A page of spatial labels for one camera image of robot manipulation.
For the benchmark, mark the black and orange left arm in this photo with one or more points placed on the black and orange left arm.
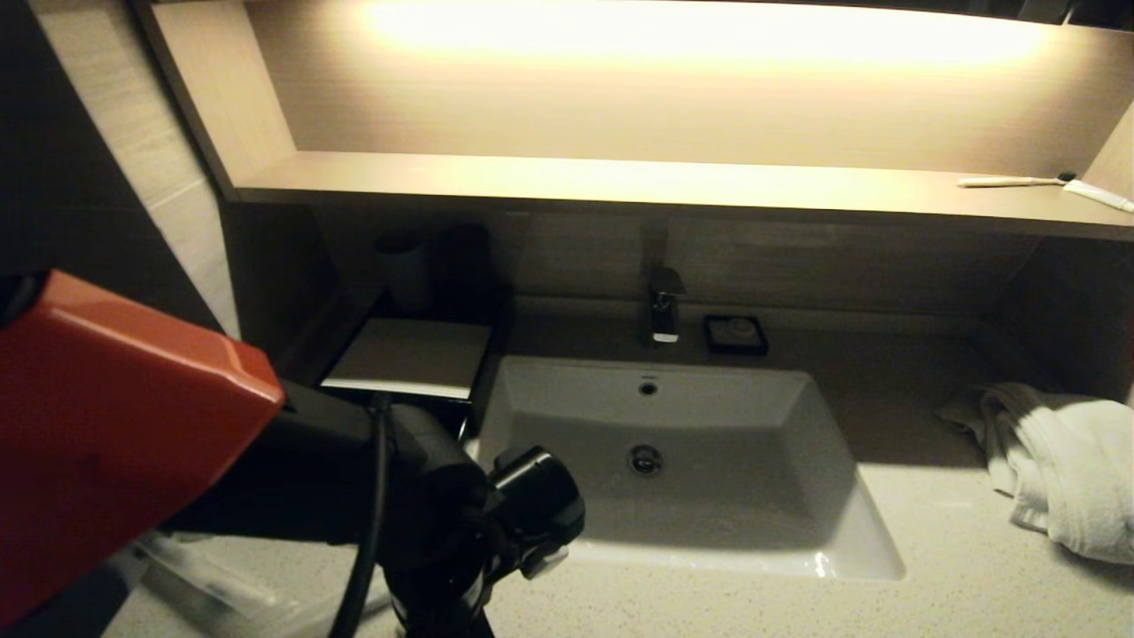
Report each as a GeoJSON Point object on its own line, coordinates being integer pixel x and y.
{"type": "Point", "coordinates": [133, 425]}

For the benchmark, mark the black soap dish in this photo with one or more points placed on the black soap dish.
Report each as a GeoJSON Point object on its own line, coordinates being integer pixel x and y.
{"type": "Point", "coordinates": [735, 335]}

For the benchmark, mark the wooden wall shelf niche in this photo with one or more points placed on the wooden wall shelf niche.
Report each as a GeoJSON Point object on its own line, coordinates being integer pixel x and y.
{"type": "Point", "coordinates": [620, 182]}

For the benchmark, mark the dark brown cup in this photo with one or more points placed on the dark brown cup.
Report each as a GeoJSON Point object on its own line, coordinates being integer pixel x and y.
{"type": "Point", "coordinates": [463, 266]}

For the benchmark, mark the white toothpaste tube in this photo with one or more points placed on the white toothpaste tube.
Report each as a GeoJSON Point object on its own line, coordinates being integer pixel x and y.
{"type": "Point", "coordinates": [1099, 195]}

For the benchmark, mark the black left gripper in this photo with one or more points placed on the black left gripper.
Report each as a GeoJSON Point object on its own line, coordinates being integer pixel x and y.
{"type": "Point", "coordinates": [438, 585]}

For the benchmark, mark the warm LED light strip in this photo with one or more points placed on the warm LED light strip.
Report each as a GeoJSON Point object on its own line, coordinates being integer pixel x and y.
{"type": "Point", "coordinates": [709, 31]}

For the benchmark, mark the chrome sink drain plug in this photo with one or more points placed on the chrome sink drain plug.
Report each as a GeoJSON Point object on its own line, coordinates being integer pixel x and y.
{"type": "Point", "coordinates": [646, 460]}

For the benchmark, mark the white terry towel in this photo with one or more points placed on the white terry towel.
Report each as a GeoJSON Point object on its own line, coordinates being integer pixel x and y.
{"type": "Point", "coordinates": [1072, 470]}

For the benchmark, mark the white toothbrush black head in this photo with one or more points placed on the white toothbrush black head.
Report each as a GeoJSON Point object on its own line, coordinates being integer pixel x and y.
{"type": "Point", "coordinates": [1010, 181]}

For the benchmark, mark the packaged toothbrush with green label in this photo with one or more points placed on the packaged toothbrush with green label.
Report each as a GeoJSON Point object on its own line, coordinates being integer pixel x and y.
{"type": "Point", "coordinates": [213, 589]}

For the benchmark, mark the chrome faucet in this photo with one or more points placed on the chrome faucet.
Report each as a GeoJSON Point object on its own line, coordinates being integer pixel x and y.
{"type": "Point", "coordinates": [663, 310]}

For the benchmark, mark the pale grey cup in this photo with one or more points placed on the pale grey cup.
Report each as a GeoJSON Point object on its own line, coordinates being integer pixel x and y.
{"type": "Point", "coordinates": [405, 270]}

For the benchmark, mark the white ceramic sink basin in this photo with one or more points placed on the white ceramic sink basin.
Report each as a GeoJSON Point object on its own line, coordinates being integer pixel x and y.
{"type": "Point", "coordinates": [709, 478]}

